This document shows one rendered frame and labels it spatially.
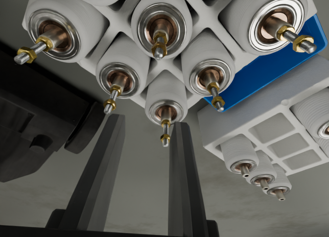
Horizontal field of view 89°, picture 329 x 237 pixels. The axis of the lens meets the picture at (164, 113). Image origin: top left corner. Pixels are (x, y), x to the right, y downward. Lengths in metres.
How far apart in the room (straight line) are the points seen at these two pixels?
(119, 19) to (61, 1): 0.09
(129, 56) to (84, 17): 0.09
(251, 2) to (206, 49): 0.09
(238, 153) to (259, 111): 0.13
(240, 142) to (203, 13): 0.38
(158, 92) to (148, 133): 0.47
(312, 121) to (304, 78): 0.11
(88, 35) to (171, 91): 0.18
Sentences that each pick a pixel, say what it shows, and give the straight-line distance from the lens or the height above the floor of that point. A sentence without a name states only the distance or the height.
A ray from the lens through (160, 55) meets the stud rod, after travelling 0.20.
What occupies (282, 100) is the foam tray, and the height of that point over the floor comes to 0.17.
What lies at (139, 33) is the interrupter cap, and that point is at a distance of 0.29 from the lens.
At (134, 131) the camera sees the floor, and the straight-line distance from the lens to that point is 0.80.
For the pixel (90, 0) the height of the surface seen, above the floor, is 0.25.
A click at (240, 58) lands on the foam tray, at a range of 0.41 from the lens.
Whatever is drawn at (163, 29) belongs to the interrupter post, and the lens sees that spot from 0.26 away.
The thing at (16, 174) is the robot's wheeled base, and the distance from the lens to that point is 1.02.
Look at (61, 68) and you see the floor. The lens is 0.70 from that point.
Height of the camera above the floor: 0.53
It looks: 48 degrees down
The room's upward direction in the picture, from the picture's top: 178 degrees counter-clockwise
